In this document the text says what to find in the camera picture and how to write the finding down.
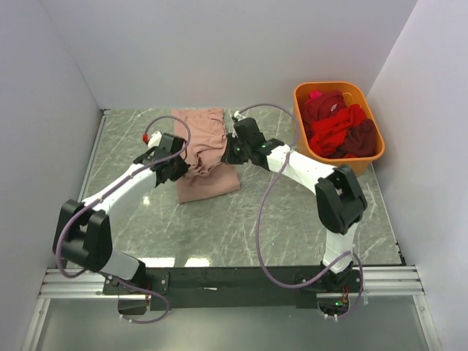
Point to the pink t shirt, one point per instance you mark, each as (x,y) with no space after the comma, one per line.
(208,176)

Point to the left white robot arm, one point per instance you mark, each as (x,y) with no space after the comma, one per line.
(83,234)

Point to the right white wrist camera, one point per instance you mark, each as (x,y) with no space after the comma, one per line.
(237,116)

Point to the magenta garment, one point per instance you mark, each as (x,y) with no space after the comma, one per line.
(314,95)

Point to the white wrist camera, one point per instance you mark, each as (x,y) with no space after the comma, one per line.
(152,140)
(237,116)

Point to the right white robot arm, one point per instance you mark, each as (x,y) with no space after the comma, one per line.
(340,199)

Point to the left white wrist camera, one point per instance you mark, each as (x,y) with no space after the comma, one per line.
(152,140)

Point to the maroon t shirt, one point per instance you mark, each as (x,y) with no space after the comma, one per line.
(360,141)

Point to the aluminium extrusion rail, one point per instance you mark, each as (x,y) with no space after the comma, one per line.
(378,281)

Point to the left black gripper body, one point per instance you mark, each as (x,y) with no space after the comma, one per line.
(180,167)

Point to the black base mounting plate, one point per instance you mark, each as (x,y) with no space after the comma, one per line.
(212,287)

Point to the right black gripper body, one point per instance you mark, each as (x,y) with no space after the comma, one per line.
(237,153)

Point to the bright red t shirt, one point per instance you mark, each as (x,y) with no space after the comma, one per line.
(329,133)

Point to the orange plastic basket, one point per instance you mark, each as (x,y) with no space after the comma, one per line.
(352,95)

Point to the dark red t shirt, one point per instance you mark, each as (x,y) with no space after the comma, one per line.
(326,106)

